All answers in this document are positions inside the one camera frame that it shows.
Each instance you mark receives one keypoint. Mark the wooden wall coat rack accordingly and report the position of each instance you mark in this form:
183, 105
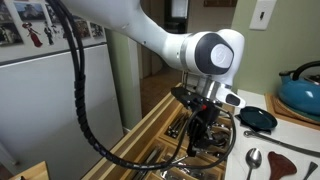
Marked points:
220, 3

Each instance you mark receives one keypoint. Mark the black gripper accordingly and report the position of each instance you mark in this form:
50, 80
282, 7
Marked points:
208, 116

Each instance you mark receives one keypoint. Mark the dark figure magnet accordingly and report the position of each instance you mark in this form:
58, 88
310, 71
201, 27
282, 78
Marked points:
48, 32

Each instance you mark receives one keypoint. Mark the small steel spoon pile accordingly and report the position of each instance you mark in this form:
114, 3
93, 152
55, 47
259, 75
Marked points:
222, 137
221, 149

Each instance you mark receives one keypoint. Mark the steel fork pile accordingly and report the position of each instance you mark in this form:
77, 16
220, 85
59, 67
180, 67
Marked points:
173, 170
200, 175

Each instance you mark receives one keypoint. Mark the small wooden spoon tray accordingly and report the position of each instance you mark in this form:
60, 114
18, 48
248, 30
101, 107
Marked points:
164, 128

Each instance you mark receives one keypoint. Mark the steel table knife pile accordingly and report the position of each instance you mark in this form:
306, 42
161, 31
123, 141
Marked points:
146, 165

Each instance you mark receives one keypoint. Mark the light wooden kitchen drawer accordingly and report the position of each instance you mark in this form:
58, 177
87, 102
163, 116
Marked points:
133, 140

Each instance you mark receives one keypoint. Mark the brown wooden utensil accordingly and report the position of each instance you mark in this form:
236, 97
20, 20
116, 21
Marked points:
281, 166

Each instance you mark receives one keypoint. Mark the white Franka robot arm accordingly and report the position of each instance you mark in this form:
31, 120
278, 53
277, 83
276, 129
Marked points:
150, 30

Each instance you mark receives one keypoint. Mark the white light switch plate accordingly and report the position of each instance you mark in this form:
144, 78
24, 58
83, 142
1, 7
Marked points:
261, 15

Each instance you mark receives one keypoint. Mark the dark grey spatula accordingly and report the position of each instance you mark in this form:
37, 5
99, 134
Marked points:
310, 168

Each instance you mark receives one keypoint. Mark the red dress lady magnet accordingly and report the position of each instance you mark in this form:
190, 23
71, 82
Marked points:
33, 35

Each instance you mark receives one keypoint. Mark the fridge photo print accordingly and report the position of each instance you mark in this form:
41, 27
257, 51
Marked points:
96, 30
83, 29
29, 10
10, 33
51, 13

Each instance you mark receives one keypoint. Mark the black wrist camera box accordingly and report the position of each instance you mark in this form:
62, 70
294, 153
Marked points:
186, 96

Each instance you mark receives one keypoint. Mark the wooden trivet board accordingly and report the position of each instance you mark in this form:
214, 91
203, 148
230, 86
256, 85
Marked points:
276, 110

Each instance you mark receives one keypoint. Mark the white framed hallway panel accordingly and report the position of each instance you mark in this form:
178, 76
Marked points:
180, 8

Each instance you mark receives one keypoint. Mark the light wooden board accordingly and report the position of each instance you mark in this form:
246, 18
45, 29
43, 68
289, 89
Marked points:
31, 171

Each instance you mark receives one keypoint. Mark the dark teal small plate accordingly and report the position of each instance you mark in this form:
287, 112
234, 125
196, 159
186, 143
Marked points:
258, 118

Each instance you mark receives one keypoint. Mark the black square mat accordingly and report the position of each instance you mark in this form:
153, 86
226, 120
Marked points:
239, 121

